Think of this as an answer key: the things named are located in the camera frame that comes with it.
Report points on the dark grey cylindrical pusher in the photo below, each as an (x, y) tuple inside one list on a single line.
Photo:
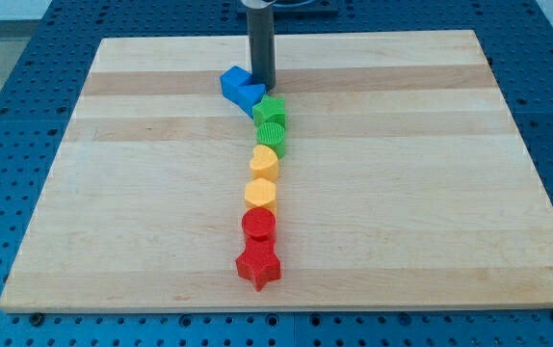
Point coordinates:
[(261, 32)]

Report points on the green star block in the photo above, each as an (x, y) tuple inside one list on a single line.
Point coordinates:
[(269, 109)]

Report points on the red star block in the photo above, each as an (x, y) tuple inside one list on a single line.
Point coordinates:
[(259, 263)]

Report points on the blue cube block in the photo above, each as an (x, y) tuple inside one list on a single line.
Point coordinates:
[(232, 80)]

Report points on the green cylinder block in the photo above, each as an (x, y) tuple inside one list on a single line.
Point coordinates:
[(272, 135)]

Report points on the yellow heart block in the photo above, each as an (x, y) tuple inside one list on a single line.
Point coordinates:
[(264, 163)]

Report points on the yellow hexagon block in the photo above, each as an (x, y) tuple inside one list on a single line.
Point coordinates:
[(261, 192)]

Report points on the red cylinder block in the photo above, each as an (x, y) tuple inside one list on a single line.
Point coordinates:
[(259, 224)]

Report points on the wooden board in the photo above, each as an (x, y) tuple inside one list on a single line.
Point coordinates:
[(405, 184)]

